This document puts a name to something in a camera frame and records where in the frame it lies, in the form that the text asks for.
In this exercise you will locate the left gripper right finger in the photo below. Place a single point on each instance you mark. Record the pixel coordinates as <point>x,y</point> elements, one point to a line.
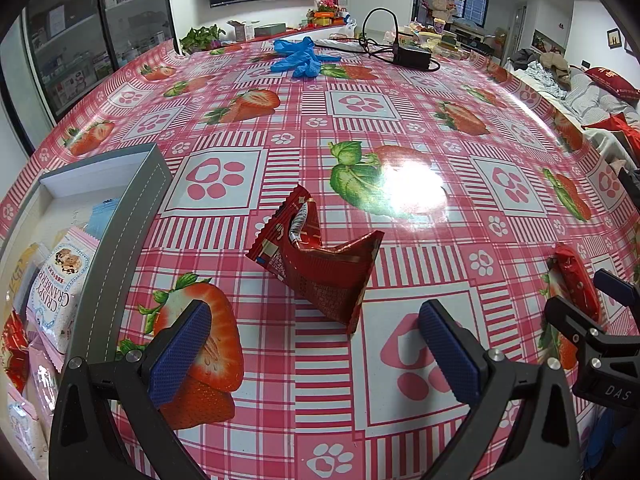
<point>544,441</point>

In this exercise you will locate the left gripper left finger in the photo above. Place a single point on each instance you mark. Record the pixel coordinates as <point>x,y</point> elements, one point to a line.
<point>85,442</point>

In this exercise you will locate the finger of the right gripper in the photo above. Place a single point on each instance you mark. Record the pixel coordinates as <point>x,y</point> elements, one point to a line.
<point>621,291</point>
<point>570,319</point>

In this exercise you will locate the pink triangular snack packet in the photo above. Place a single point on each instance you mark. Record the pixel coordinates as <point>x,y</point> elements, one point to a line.
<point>45,378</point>

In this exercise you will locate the white pink cranberry packet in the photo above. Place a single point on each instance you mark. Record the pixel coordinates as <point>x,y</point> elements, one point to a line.
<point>26,427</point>

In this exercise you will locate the white crispy cranberry packet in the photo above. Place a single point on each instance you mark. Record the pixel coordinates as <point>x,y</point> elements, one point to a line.
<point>55,294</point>

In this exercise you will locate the golden snack packet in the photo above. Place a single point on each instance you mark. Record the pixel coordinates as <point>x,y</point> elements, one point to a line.
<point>28,265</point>

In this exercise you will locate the light blue snack packet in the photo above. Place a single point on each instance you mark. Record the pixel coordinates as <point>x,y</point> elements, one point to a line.
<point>101,215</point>

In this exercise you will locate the long red snack packet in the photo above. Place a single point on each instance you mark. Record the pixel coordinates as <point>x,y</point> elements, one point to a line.
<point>332,279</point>

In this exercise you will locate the red Chinese character snack packet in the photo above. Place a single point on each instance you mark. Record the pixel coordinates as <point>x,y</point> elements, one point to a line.
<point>14,351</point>

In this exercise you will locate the blue gloved right hand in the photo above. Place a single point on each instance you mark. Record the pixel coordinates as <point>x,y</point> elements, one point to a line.
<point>613,447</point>

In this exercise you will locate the pink strawberry plaid tablecloth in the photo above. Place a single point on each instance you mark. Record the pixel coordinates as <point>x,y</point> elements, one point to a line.
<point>472,178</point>

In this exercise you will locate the sofa with blankets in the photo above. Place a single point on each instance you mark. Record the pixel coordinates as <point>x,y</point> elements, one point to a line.
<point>583,103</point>

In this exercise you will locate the grey white storage box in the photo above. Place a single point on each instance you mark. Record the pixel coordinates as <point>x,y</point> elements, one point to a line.
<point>59,199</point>

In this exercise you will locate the black power adapter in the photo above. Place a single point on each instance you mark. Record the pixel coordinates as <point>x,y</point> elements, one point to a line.
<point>414,58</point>

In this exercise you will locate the cluttered coffee table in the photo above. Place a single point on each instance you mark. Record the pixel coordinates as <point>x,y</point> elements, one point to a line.
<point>426,38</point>

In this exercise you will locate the person in beige coat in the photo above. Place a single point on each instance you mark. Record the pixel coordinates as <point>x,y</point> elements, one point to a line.
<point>444,10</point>

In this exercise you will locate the white power strip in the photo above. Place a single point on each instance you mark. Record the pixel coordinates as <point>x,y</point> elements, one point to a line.
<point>343,46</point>

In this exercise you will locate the blue rubber gloves pile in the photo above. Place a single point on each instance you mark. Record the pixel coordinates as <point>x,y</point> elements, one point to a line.
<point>300,58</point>

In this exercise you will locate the flower fruit arrangement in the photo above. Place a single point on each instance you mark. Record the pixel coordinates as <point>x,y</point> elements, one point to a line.
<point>326,13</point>

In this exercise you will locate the green potted plant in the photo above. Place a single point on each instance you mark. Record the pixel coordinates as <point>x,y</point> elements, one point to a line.
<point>201,39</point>

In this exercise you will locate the glass door display cabinet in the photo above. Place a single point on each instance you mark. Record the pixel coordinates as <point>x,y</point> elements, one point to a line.
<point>75,44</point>

